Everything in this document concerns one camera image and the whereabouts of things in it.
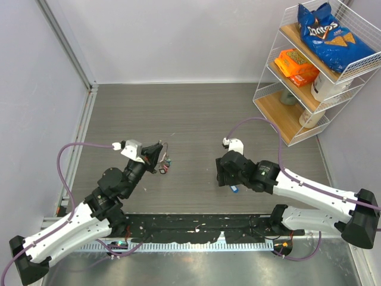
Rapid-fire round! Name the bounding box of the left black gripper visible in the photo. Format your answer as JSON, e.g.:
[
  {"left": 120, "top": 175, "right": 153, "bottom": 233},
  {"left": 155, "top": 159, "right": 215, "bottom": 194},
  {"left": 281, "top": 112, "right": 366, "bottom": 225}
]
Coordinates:
[{"left": 121, "top": 143, "right": 162, "bottom": 198}]

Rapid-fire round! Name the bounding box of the large metal keyring with keys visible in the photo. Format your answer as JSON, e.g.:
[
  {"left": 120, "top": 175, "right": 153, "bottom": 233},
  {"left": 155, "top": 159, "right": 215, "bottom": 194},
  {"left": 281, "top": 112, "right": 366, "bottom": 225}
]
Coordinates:
[{"left": 158, "top": 142, "right": 171, "bottom": 175}]

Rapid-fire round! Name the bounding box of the key with blue tag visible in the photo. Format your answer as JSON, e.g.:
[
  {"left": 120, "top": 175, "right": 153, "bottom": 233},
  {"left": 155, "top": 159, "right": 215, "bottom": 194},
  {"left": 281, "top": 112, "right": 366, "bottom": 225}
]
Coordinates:
[{"left": 230, "top": 186, "right": 239, "bottom": 193}]

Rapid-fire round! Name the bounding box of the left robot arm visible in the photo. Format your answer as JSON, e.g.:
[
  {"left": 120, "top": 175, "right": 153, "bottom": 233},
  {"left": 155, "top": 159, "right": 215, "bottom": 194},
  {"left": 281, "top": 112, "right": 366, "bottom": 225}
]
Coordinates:
[{"left": 9, "top": 139, "right": 163, "bottom": 285}]

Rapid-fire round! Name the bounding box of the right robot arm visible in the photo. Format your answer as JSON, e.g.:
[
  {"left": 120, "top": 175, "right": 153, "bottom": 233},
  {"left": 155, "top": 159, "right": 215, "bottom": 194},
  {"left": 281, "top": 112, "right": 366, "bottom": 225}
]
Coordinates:
[{"left": 216, "top": 151, "right": 380, "bottom": 249}]

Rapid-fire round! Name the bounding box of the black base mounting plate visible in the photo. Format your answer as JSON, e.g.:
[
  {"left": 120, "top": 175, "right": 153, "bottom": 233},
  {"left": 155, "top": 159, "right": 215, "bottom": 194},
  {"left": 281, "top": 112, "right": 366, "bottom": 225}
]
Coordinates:
[{"left": 104, "top": 214, "right": 305, "bottom": 244}]

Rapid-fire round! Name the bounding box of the grey cup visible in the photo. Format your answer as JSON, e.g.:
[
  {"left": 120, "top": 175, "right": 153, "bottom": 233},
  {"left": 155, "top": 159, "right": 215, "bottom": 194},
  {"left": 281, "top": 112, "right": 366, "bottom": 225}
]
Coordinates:
[{"left": 280, "top": 88, "right": 298, "bottom": 105}]

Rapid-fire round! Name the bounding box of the cream bottle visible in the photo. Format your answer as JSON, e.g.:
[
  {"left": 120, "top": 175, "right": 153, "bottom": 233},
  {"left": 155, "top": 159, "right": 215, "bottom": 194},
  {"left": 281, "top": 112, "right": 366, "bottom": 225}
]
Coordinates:
[{"left": 299, "top": 109, "right": 325, "bottom": 129}]

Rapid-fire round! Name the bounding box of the orange snack box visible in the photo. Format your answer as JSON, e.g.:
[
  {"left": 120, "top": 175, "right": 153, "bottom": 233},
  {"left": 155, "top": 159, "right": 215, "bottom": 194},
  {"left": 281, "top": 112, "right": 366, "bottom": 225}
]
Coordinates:
[{"left": 274, "top": 48, "right": 319, "bottom": 88}]

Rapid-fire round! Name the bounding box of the white plastic jug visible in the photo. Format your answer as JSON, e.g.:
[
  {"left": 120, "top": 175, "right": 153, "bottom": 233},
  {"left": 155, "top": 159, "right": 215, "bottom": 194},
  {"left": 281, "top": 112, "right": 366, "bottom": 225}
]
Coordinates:
[{"left": 311, "top": 72, "right": 353, "bottom": 102}]

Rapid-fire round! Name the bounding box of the blue Doritos chip bag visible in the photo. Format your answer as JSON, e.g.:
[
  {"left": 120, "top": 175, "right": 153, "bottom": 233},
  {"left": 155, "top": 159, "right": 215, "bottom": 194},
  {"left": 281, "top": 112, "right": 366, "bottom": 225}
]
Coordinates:
[{"left": 297, "top": 2, "right": 375, "bottom": 73}]

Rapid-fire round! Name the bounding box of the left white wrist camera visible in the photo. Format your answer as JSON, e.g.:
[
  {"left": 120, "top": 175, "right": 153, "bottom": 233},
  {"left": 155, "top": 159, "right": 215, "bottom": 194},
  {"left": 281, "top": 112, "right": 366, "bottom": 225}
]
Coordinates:
[{"left": 112, "top": 139, "right": 144, "bottom": 163}]

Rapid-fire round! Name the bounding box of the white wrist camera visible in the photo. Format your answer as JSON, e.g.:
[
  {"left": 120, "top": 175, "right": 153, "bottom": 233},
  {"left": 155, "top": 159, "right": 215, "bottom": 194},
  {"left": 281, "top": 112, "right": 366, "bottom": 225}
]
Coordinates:
[
  {"left": 222, "top": 138, "right": 244, "bottom": 155},
  {"left": 112, "top": 139, "right": 144, "bottom": 163}
]

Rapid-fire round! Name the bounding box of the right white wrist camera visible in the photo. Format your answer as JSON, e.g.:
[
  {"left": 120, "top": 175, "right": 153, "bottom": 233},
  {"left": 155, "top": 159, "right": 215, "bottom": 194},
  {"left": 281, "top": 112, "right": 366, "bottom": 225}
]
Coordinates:
[{"left": 222, "top": 138, "right": 244, "bottom": 155}]

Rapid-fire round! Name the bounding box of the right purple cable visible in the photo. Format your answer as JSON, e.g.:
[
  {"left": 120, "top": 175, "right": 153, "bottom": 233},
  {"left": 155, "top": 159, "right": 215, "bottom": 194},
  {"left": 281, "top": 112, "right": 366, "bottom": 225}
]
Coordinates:
[{"left": 224, "top": 117, "right": 381, "bottom": 262}]

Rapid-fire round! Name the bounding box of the purple cable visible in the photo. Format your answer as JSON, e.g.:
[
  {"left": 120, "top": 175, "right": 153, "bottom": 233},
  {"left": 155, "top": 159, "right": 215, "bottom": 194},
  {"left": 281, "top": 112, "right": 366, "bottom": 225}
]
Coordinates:
[
  {"left": 0, "top": 142, "right": 149, "bottom": 284},
  {"left": 224, "top": 117, "right": 381, "bottom": 262}
]

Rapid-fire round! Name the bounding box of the white slotted cable duct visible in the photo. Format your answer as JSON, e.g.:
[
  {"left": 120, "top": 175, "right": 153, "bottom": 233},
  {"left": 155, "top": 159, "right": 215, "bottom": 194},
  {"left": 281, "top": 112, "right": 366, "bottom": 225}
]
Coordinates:
[{"left": 73, "top": 238, "right": 274, "bottom": 253}]

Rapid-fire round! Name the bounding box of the aluminium frame rail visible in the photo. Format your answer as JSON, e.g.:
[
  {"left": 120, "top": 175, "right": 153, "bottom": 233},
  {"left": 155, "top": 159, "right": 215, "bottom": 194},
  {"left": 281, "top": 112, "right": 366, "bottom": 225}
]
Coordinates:
[{"left": 36, "top": 1, "right": 98, "bottom": 228}]

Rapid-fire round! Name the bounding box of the white wire shelf rack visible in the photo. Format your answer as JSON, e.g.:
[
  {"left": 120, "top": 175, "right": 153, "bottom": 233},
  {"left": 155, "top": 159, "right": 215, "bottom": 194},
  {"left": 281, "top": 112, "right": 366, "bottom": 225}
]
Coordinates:
[{"left": 252, "top": 1, "right": 380, "bottom": 146}]

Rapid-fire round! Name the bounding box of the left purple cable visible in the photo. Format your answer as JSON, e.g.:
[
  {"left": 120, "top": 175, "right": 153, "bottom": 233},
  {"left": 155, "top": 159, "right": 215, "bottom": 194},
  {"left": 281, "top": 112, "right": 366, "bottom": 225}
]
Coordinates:
[{"left": 0, "top": 142, "right": 149, "bottom": 284}]

